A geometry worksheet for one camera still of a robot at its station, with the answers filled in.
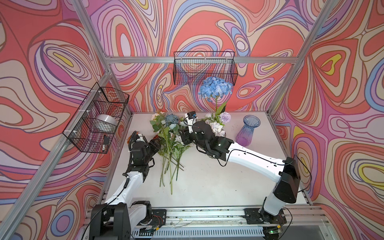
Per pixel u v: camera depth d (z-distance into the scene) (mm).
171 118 1048
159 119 1056
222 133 718
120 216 406
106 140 729
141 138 750
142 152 643
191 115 616
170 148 905
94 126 721
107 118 734
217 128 707
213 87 687
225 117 733
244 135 957
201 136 540
